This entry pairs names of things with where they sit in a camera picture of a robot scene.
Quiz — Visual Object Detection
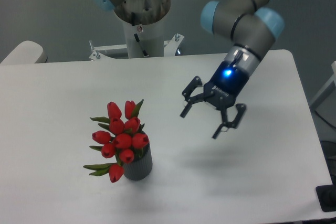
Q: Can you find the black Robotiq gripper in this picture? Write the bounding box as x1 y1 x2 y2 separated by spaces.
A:
180 61 249 139

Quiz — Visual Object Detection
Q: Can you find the red tulip bouquet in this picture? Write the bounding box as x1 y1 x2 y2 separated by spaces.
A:
83 101 150 183

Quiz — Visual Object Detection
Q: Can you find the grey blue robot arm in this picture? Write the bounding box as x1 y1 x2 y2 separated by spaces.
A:
93 0 285 134

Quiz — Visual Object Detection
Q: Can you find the dark grey ribbed vase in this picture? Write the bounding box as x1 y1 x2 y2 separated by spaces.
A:
123 144 153 181

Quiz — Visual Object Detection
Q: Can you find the white furniture leg right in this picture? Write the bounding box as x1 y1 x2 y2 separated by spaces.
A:
309 61 335 110

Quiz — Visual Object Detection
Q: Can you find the black object at edge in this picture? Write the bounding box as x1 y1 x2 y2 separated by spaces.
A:
316 185 335 212

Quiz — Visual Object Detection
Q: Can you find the beige chair back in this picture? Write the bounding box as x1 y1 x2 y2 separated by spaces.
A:
1 40 48 66

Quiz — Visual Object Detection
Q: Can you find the white metal base frame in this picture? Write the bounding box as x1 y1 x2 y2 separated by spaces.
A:
89 33 185 61

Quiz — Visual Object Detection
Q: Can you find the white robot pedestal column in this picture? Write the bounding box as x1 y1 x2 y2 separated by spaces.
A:
112 0 171 58

